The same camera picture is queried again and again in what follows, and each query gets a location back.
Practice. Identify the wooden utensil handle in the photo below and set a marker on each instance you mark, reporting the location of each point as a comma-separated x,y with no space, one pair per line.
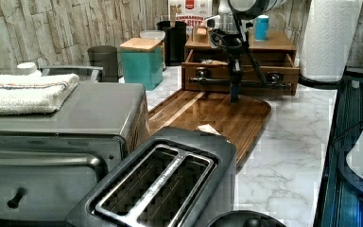
172,15

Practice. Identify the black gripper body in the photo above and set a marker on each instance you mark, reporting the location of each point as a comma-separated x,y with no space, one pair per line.
234,50

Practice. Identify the bag of chips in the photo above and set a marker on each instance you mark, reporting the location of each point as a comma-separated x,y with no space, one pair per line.
213,62

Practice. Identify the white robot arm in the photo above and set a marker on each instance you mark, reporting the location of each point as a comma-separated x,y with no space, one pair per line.
229,31

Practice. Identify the black two-slot toaster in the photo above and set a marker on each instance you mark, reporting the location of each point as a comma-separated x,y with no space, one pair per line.
177,178

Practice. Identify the wooden drawer with black handle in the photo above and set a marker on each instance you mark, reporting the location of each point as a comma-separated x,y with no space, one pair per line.
207,70

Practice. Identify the blue spice can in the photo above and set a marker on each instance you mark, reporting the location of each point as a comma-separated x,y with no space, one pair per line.
261,28

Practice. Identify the wooden serving tray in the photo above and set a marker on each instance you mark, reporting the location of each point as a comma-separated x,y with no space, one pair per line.
241,123

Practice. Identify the silver toaster oven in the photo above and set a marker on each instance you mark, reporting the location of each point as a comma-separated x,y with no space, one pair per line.
50,161

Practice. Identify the dark grey cup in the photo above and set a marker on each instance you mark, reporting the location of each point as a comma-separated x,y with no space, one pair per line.
105,56

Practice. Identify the black kettle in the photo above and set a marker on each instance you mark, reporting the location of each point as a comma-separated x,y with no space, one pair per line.
244,218

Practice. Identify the cinnamon oat bites box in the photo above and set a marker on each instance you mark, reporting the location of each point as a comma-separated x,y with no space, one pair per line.
192,12

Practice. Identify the white striped folded towel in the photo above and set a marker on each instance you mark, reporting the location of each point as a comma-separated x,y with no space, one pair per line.
35,95

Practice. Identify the teal canister with wooden lid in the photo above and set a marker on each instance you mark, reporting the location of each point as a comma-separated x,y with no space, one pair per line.
142,62

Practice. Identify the paper towel roll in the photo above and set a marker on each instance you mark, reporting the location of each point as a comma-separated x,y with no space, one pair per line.
328,38

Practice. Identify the wooden drawer cabinet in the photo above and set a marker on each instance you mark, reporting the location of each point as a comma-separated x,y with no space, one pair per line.
276,47

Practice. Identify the black utensil holder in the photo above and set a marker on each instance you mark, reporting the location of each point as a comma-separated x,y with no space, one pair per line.
174,41

